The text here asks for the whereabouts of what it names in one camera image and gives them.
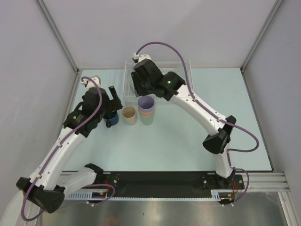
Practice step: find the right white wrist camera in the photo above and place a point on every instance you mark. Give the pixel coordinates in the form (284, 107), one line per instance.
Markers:
(138, 58)

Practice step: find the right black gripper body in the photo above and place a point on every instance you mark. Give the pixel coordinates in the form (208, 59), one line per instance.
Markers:
(143, 88)

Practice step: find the green plastic cup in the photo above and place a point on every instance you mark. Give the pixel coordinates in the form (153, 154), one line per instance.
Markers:
(147, 119)

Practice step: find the tall lilac plastic cup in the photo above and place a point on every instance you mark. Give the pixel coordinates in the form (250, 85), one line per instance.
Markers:
(146, 103)

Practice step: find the dark blue ceramic mug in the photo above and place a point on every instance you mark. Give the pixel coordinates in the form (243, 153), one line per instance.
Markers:
(111, 119)

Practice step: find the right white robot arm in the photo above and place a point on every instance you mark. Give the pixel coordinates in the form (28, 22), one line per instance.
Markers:
(218, 126)

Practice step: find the white wire dish rack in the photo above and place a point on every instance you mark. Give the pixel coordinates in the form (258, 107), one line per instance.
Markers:
(130, 98)

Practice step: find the striped ceramic mug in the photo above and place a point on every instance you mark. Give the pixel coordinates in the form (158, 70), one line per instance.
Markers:
(132, 87)

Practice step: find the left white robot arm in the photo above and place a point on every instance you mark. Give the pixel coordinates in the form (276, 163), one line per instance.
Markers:
(42, 187)

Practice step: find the slotted cable duct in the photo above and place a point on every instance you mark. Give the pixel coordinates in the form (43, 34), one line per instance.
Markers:
(86, 195)

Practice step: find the beige plastic cup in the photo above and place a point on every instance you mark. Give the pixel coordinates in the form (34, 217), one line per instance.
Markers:
(129, 115)

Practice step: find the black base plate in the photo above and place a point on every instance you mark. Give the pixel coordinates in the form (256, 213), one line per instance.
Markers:
(168, 184)

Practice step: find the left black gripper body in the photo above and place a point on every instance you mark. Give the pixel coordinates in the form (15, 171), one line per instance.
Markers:
(109, 107)

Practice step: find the salmon pink plastic cup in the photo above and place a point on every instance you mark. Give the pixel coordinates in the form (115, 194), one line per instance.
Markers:
(146, 113)

